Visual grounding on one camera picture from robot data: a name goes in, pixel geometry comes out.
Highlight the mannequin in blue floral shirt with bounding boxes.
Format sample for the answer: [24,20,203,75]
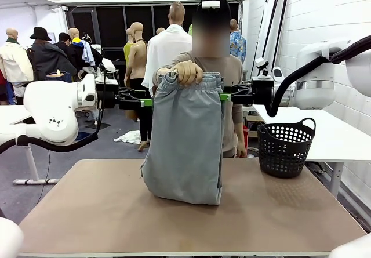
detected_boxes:
[230,19,247,64]

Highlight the person's right hand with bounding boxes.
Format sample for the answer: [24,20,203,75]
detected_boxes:
[172,60,203,85]

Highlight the person's left forearm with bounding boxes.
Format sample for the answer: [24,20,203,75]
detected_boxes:
[231,104,246,143]

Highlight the black-haired background person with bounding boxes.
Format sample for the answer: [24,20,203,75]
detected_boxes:
[57,32,73,56]

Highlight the person's right forearm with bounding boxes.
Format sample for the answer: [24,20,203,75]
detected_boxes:
[155,51,194,79]

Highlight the person in beige sweater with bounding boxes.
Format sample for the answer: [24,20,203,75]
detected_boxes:
[155,8,248,159]

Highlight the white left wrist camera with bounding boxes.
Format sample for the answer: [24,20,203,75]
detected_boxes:
[101,57,117,74]

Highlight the mannequin with white cloth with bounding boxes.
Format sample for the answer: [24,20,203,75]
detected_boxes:
[141,0,194,96]

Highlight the bare-torso mannequin black trousers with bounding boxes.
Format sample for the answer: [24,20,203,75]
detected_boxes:
[124,22,157,152]

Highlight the black perforated plastic basket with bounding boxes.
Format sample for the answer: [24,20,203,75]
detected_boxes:
[256,117,317,179]

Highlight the red and blue garment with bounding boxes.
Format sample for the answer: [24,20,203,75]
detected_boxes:
[0,69,15,105]

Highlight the mannequin in cream jacket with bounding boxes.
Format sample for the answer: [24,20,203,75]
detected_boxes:
[0,28,35,106]

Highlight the white cloth on floor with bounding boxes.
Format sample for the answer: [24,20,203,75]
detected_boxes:
[114,130,142,145]

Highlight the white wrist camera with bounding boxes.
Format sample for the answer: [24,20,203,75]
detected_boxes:
[254,57,270,81]
[101,57,117,74]

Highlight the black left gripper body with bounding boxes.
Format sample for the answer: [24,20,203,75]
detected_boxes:
[97,90,121,110]

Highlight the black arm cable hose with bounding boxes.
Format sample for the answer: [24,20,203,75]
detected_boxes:
[266,34,371,118]
[0,66,107,154]

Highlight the grey training pants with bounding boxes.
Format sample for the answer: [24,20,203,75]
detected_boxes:
[140,71,225,206]

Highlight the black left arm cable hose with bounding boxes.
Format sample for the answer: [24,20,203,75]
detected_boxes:
[0,66,107,154]

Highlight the headless mannequin in blue jeans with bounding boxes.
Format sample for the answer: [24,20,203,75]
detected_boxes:
[46,70,72,82]

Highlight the black cap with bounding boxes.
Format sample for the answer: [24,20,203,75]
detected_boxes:
[196,0,232,12]

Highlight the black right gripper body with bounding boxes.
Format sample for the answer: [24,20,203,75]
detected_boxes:
[251,79,275,106]

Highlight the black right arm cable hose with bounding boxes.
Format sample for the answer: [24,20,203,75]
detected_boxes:
[266,34,371,118]

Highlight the person's left hand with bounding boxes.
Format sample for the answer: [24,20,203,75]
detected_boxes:
[236,141,248,158]

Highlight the mannequin black jacket yellow collar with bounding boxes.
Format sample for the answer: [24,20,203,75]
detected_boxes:
[67,27,96,76]

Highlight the black frame white panel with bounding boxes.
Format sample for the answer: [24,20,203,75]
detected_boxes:
[260,0,290,81]
[250,0,281,79]

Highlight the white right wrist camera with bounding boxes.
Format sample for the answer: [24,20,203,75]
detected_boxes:
[254,57,270,81]

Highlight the mannequin in yellow-green top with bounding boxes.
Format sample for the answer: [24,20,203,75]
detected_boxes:
[123,28,136,66]

